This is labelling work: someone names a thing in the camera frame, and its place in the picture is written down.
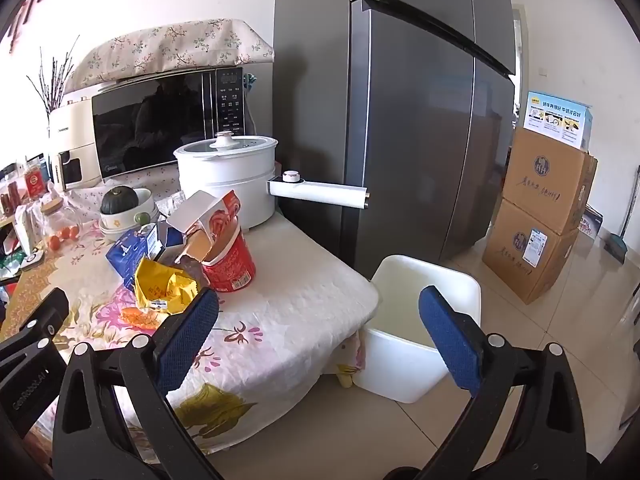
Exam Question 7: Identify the blue white printed box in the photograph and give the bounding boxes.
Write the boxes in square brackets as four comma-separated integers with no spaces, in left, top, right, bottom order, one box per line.
[523,91,593,151]

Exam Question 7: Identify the glass jar with wooden lid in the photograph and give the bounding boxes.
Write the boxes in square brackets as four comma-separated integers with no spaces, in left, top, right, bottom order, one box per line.
[37,195,83,246]

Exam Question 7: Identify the black microwave oven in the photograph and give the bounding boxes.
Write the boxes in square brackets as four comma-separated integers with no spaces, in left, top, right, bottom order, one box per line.
[91,66,251,181]

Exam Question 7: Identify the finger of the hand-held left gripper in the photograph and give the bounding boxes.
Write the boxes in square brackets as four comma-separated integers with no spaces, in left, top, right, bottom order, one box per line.
[0,287,70,368]

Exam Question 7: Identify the dry branches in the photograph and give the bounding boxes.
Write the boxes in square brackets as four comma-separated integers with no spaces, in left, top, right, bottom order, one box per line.
[27,35,81,116]

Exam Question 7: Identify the white electric pot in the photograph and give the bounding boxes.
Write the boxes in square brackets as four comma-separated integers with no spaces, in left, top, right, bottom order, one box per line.
[173,131,371,233]

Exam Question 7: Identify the blue snack packet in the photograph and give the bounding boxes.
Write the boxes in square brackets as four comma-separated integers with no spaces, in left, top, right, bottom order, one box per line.
[106,227,161,291]

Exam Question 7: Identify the cream kitchen appliance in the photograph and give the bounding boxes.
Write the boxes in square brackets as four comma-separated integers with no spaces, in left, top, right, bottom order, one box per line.
[48,91,108,192]

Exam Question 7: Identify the red instant noodle cup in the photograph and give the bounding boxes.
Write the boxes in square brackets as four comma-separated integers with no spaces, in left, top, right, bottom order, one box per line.
[165,190,257,293]

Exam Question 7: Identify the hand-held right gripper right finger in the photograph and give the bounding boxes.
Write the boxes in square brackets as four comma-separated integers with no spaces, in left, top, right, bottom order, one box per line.
[415,285,588,480]

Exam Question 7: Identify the grey refrigerator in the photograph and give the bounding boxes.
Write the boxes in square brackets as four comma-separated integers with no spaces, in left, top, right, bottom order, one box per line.
[272,0,517,281]

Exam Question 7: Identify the floral cover cloth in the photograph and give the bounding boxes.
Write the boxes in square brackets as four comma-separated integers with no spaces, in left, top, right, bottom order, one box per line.
[62,20,275,96]

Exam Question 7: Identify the orange peel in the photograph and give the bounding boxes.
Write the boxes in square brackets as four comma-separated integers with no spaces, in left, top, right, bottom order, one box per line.
[121,306,161,331]

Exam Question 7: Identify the white flower bowl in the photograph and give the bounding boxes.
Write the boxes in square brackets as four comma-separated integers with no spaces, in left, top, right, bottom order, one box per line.
[99,188,160,241]

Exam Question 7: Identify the yellow wrapper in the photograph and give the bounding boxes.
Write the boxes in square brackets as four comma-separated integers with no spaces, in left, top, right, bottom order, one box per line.
[134,257,202,313]

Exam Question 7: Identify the plain cardboard box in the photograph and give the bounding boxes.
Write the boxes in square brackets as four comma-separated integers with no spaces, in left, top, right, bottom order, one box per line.
[502,127,598,236]

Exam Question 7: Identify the floral tablecloth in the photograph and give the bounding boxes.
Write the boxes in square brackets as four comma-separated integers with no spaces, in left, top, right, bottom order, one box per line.
[0,170,381,466]

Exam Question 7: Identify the white plastic bin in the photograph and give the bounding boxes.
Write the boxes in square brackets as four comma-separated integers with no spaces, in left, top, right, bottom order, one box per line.
[352,255,482,405]

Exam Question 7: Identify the cardboard box with white label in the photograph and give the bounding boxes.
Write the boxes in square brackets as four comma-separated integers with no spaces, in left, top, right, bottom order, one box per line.
[482,199,581,305]

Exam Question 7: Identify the red jar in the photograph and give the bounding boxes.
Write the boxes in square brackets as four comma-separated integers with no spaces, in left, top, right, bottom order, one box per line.
[22,157,51,198]

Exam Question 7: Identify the small blue box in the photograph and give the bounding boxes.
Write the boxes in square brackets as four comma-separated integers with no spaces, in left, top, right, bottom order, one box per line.
[580,205,604,238]

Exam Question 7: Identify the green pumpkin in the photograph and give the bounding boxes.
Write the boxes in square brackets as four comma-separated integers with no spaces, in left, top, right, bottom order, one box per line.
[101,186,140,216]

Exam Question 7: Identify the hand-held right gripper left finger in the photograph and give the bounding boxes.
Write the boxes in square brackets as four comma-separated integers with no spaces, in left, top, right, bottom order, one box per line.
[52,286,226,480]

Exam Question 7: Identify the broom with dustpan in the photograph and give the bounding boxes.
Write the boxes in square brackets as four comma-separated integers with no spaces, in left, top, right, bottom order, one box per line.
[604,167,640,265]

